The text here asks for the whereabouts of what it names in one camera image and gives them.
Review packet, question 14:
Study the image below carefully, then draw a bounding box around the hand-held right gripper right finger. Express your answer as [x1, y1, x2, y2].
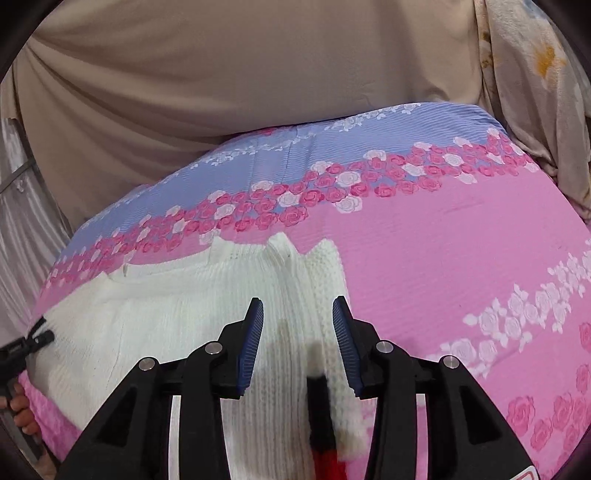
[331, 295, 522, 480]

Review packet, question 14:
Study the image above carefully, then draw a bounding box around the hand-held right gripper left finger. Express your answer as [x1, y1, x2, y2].
[69, 298, 265, 480]

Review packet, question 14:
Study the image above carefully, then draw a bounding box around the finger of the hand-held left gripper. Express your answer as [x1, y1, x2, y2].
[0, 316, 54, 370]

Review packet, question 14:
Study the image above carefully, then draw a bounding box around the white red navy knit sweater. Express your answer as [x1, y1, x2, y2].
[18, 233, 370, 480]

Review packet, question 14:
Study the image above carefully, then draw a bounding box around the person's left hand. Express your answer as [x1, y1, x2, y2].
[0, 382, 41, 438]

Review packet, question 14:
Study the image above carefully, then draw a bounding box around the silver satin curtain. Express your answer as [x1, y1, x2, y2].
[0, 117, 70, 342]

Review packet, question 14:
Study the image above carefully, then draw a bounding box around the pink floral bedsheet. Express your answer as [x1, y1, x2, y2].
[23, 102, 591, 480]

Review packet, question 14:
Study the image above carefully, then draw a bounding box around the beige backdrop cloth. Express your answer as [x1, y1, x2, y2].
[9, 0, 490, 222]

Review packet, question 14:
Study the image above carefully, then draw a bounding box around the cream floral curtain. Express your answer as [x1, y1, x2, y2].
[475, 0, 591, 208]

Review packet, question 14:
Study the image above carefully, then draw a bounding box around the grey strap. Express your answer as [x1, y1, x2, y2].
[0, 159, 38, 197]

